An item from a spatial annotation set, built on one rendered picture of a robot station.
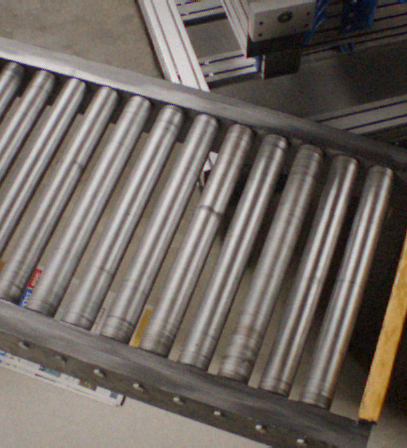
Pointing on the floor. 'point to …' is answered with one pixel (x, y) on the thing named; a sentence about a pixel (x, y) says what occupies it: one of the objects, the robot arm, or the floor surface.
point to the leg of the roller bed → (390, 237)
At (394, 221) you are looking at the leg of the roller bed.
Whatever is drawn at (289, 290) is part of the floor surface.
